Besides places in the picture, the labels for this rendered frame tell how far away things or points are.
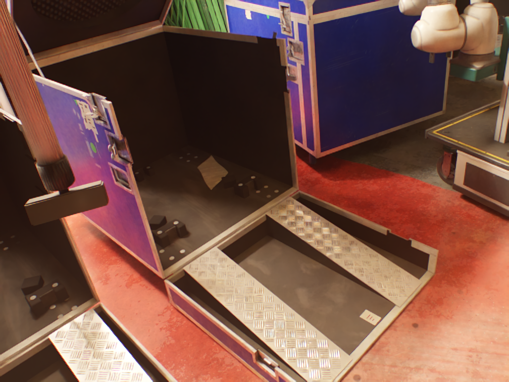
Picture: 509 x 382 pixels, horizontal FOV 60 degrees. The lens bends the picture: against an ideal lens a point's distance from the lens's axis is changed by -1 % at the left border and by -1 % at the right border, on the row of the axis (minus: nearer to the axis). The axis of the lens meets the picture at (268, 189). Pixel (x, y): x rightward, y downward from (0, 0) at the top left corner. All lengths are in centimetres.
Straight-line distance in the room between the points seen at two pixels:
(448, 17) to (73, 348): 208
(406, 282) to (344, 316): 33
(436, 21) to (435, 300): 123
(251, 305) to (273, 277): 26
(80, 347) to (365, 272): 119
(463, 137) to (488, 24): 60
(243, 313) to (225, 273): 22
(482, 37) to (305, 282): 138
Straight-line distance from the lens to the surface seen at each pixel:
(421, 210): 253
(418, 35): 225
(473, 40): 234
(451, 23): 228
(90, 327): 192
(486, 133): 266
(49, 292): 205
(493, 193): 247
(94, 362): 184
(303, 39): 252
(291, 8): 258
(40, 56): 256
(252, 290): 190
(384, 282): 201
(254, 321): 182
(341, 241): 213
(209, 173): 266
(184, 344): 193
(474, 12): 234
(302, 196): 239
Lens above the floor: 143
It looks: 31 degrees down
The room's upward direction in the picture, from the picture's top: 7 degrees counter-clockwise
